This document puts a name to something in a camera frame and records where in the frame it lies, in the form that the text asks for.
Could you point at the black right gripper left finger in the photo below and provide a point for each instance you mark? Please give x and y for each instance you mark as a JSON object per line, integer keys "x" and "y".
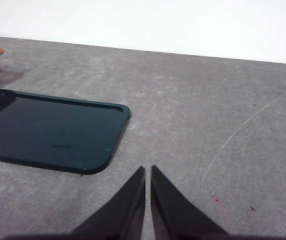
{"x": 122, "y": 215}

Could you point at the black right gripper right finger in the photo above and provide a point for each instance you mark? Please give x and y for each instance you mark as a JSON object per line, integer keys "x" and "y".
{"x": 172, "y": 212}

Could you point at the dark green plastic tray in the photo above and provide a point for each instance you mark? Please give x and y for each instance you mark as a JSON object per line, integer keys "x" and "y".
{"x": 47, "y": 130}

